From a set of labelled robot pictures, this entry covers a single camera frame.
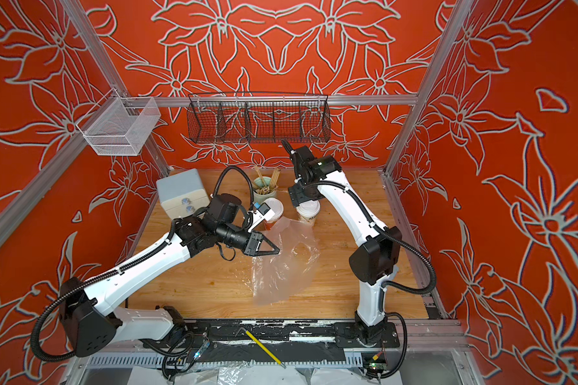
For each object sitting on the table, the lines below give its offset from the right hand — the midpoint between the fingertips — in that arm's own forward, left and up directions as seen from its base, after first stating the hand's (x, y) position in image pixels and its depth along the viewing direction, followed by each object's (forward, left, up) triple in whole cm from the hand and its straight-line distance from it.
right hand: (308, 192), depth 82 cm
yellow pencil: (-46, +9, -22) cm, 52 cm away
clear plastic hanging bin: (+25, +74, +11) cm, 79 cm away
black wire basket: (+36, +21, +7) cm, 42 cm away
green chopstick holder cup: (+6, +19, -11) cm, 22 cm away
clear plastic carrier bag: (-30, +9, +1) cm, 31 cm away
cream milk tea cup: (-4, 0, -5) cm, 7 cm away
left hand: (-24, +10, +3) cm, 26 cm away
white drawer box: (+4, +49, -6) cm, 49 cm away
